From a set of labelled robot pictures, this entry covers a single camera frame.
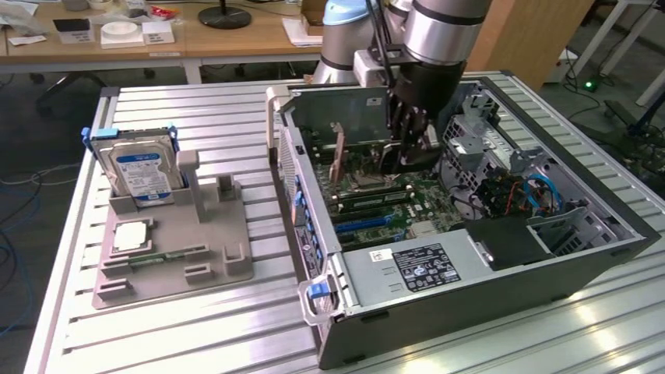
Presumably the black open PC case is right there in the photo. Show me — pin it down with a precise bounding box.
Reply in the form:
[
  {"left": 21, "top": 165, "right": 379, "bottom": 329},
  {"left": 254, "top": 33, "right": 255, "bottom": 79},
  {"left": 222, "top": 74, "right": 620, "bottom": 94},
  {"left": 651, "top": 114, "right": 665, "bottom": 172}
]
[{"left": 263, "top": 76, "right": 663, "bottom": 371}]

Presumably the white desk frame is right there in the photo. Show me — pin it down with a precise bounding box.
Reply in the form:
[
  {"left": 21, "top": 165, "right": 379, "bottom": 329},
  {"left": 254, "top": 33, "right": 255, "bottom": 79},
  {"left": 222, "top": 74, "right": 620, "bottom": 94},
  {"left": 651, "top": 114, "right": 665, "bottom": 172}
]
[{"left": 567, "top": 0, "right": 665, "bottom": 108}]

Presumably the green RAM stick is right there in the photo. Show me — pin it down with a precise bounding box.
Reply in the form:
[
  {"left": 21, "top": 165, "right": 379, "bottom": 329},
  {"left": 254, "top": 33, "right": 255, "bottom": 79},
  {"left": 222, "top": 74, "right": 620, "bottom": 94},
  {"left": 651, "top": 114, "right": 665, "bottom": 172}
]
[{"left": 126, "top": 249, "right": 189, "bottom": 266}]

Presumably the plain white box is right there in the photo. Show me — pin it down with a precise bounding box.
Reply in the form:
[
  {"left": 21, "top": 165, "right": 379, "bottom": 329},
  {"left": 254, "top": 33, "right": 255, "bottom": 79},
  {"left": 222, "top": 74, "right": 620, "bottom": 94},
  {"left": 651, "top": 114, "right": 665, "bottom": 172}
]
[{"left": 141, "top": 20, "right": 175, "bottom": 47}]

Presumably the white box round recess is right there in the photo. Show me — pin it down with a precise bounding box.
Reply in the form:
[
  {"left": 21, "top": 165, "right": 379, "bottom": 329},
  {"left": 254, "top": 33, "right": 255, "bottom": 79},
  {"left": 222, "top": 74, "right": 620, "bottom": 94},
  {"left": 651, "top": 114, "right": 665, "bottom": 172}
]
[{"left": 98, "top": 21, "right": 146, "bottom": 51}]

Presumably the silver disk bay cage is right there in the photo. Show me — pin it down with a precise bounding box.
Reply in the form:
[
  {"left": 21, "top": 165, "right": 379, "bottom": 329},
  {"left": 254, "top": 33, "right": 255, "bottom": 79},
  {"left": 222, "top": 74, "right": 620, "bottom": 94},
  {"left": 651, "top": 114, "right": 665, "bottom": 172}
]
[{"left": 439, "top": 112, "right": 520, "bottom": 178}]

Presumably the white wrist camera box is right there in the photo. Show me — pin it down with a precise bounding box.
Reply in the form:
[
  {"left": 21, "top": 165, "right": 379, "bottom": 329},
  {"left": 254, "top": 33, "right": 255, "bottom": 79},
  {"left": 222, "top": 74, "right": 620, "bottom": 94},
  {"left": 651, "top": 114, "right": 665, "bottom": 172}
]
[{"left": 351, "top": 48, "right": 403, "bottom": 90}]

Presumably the grey parts rack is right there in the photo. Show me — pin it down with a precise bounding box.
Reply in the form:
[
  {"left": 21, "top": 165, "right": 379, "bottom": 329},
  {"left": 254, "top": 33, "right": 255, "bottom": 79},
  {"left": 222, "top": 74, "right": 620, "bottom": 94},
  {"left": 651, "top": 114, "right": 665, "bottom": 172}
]
[{"left": 91, "top": 149, "right": 257, "bottom": 311}]

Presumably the blue case latch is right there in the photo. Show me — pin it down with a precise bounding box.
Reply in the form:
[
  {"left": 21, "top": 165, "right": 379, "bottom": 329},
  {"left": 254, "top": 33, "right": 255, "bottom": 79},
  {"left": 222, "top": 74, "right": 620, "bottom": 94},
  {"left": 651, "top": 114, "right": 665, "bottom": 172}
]
[{"left": 305, "top": 284, "right": 333, "bottom": 302}]

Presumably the silver CPU chip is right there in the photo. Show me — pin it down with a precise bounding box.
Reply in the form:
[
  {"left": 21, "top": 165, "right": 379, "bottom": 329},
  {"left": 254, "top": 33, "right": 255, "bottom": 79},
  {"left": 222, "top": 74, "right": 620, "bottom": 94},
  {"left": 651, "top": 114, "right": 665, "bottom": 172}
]
[{"left": 111, "top": 222, "right": 150, "bottom": 253}]

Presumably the wooden desk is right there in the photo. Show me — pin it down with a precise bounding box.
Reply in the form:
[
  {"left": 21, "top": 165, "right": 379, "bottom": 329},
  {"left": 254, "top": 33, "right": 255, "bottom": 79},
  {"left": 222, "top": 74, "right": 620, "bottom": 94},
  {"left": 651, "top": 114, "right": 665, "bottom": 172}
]
[{"left": 0, "top": 0, "right": 468, "bottom": 75}]

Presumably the black floor stand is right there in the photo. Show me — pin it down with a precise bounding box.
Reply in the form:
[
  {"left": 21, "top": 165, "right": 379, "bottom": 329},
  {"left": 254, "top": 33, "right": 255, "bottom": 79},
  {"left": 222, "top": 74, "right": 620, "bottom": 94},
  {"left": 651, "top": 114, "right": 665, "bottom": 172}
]
[{"left": 600, "top": 99, "right": 665, "bottom": 141}]

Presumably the brown cardboard box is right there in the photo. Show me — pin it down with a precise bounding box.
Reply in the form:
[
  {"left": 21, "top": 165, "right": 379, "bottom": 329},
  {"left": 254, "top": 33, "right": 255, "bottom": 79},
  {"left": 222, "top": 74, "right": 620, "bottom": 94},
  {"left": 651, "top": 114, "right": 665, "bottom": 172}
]
[{"left": 299, "top": 0, "right": 329, "bottom": 37}]

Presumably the blue wire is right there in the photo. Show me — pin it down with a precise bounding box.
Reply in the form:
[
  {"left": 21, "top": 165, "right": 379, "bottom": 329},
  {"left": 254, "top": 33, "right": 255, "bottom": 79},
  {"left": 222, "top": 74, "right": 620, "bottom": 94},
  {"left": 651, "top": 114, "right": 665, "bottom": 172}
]
[{"left": 522, "top": 175, "right": 566, "bottom": 214}]

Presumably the green motherboard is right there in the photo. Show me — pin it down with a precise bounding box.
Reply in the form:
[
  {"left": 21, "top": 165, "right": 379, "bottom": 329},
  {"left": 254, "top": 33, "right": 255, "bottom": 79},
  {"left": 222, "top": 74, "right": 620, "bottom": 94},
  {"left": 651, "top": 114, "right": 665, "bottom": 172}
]
[{"left": 299, "top": 128, "right": 468, "bottom": 250}]

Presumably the white paper stack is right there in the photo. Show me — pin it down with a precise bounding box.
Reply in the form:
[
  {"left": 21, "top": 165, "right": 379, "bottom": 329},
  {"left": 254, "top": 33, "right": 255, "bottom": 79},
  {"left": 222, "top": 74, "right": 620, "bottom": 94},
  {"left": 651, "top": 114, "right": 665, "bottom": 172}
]
[{"left": 281, "top": 17, "right": 323, "bottom": 48}]

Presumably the black round lamp base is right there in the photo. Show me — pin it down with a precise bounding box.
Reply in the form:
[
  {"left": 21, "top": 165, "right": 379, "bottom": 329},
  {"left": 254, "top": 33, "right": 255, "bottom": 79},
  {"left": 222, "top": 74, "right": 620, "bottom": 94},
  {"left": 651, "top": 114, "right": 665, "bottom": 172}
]
[{"left": 197, "top": 4, "right": 254, "bottom": 30}]

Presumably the black office chair base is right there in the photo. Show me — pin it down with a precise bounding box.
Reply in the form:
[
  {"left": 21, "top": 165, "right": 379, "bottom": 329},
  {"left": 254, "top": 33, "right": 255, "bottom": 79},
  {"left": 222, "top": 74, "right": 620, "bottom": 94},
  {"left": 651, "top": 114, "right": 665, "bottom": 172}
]
[{"left": 30, "top": 69, "right": 107, "bottom": 116}]

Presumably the green GPU card black fan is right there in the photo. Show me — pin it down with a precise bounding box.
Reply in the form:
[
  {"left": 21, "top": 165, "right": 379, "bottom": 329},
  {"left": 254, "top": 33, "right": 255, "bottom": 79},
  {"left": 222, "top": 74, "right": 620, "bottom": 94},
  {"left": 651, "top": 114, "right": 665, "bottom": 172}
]
[{"left": 327, "top": 122, "right": 438, "bottom": 185}]

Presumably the white paper slip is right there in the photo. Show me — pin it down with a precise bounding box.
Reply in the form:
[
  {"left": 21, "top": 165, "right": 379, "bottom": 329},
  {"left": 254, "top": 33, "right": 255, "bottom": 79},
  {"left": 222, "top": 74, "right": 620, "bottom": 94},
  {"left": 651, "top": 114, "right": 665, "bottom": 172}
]
[{"left": 6, "top": 34, "right": 49, "bottom": 47}]

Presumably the blue expansion slot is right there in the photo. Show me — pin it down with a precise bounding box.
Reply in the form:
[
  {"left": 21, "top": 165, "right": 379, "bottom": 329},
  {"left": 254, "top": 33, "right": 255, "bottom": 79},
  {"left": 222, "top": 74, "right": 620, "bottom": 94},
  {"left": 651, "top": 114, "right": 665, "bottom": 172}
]
[{"left": 331, "top": 213, "right": 398, "bottom": 235}]

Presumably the CPU socket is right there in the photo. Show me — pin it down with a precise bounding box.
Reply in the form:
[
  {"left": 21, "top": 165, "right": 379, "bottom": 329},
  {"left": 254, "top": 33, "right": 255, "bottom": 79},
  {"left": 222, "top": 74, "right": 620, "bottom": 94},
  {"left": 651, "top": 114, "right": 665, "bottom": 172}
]
[{"left": 343, "top": 171, "right": 395, "bottom": 192}]

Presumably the hard disk blue label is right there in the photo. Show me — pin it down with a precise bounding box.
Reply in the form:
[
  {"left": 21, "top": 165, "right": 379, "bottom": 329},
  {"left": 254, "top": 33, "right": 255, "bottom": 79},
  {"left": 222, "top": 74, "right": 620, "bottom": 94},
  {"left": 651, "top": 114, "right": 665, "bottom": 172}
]
[{"left": 81, "top": 126, "right": 186, "bottom": 207}]

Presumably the wooden cabinet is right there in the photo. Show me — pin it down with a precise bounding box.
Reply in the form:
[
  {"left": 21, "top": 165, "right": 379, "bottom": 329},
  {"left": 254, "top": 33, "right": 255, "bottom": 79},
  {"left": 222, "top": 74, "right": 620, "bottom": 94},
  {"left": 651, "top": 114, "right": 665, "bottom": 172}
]
[{"left": 455, "top": 0, "right": 596, "bottom": 90}]

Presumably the grey power supply unit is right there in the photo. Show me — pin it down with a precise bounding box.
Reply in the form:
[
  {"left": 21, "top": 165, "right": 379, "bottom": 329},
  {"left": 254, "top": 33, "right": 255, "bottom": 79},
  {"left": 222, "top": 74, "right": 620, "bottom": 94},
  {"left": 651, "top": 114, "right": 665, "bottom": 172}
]
[{"left": 331, "top": 228, "right": 492, "bottom": 309}]

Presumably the red packet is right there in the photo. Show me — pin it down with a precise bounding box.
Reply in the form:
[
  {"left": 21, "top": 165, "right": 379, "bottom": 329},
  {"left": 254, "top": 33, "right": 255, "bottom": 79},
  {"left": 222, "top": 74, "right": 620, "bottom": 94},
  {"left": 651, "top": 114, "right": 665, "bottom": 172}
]
[{"left": 147, "top": 4, "right": 177, "bottom": 21}]

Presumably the white box black top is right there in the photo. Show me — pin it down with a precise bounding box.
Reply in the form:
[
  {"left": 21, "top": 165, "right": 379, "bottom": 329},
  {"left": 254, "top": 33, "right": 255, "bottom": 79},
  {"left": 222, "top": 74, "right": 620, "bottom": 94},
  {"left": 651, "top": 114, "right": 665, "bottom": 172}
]
[{"left": 53, "top": 18, "right": 98, "bottom": 44}]

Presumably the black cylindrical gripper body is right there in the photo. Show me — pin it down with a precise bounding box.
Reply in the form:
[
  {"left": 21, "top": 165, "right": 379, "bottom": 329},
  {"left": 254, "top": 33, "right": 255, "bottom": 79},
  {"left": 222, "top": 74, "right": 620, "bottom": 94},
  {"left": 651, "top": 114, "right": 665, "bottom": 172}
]
[{"left": 391, "top": 61, "right": 467, "bottom": 118}]

